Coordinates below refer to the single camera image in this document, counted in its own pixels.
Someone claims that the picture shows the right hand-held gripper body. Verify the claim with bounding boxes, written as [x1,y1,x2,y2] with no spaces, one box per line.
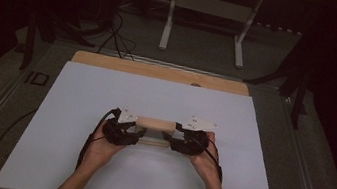
[169,113,220,160]

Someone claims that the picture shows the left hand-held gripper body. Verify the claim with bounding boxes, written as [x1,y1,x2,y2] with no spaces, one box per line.
[101,103,145,149]

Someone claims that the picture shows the wooden picture frame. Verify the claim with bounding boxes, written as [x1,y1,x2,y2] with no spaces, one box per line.
[132,115,178,150]

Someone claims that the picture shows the person's right hand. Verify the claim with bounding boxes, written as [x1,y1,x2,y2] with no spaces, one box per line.
[185,130,229,188]

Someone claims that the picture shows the person's left hand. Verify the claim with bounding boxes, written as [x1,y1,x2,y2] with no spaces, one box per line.
[80,121,129,176]

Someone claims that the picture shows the white table sheet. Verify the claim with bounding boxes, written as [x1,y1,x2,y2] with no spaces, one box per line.
[0,52,296,189]

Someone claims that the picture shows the black rectangular floor box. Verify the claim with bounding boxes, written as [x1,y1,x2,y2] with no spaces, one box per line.
[24,69,51,89]

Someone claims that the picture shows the black tripod stand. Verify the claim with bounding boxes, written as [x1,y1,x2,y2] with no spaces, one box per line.
[237,52,316,131]

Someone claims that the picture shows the pale power strip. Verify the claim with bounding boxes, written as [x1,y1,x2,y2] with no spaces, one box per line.
[255,21,304,37]

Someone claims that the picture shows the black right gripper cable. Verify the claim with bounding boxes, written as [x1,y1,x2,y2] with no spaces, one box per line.
[188,134,229,185]

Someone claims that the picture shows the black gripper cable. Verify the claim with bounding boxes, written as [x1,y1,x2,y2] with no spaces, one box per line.
[188,134,229,185]
[76,102,122,175]

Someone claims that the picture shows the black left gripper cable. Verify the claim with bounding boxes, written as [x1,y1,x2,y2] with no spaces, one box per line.
[76,102,122,175]

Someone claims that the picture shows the bundle of black floor cables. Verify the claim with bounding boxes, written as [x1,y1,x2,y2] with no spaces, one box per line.
[95,10,142,62]

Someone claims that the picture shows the white metal desk frame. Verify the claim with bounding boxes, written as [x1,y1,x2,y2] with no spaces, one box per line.
[156,0,265,71]

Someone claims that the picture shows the black floor cable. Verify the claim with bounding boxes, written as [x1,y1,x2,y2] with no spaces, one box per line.
[0,103,39,189]

